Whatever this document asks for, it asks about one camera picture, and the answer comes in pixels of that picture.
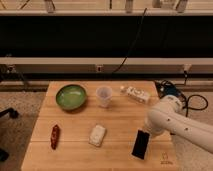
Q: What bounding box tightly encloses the blue power box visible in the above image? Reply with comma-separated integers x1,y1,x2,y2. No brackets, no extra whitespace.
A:
163,85,180,97

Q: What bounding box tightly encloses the black hanging cable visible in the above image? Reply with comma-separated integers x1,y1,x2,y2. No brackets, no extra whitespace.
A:
110,7,148,74

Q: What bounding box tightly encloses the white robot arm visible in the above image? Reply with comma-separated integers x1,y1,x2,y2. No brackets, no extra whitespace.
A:
144,95,213,154

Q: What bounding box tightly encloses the black eraser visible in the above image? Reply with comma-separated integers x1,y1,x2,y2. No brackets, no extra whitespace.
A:
132,130,149,159

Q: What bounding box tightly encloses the green bowl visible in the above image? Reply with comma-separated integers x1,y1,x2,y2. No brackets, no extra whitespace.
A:
55,84,87,111

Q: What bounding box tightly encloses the black chair base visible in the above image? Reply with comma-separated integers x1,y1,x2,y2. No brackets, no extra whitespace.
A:
0,107,20,163

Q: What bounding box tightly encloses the clear plastic cup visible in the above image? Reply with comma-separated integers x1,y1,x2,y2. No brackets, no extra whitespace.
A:
96,86,112,108

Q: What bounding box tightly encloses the black floor cable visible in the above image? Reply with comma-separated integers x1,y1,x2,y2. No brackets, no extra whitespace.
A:
155,79,209,118

